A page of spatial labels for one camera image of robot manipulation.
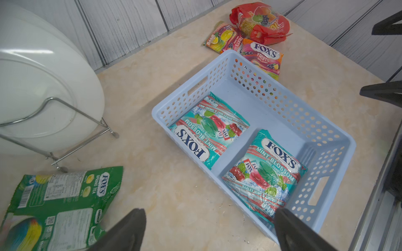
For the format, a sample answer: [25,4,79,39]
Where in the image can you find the teal Fox's mint bag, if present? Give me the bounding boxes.
[223,130,308,224]
[169,93,250,170]

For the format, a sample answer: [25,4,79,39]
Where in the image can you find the white plate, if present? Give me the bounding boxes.
[1,1,105,152]

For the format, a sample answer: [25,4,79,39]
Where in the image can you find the wire plate stand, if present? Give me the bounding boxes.
[0,96,120,174]

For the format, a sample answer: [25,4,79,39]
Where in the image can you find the orange fox's fruits bag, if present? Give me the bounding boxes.
[240,39,283,81]
[203,21,244,54]

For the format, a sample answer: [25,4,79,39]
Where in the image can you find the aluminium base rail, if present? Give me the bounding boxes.
[349,126,402,251]

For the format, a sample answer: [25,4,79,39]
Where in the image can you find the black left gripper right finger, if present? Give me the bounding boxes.
[274,208,336,251]

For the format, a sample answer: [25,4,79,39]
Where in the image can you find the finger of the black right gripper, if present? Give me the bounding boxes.
[360,81,402,108]
[372,11,402,36]

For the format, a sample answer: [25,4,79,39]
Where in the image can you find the red Lot 100 candy bag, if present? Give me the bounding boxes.
[229,2,291,46]

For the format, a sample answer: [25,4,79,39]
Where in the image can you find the green Fox's spring tea bag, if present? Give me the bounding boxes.
[1,166,124,251]

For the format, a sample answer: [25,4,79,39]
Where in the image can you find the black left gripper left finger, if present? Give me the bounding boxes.
[88,208,147,251]

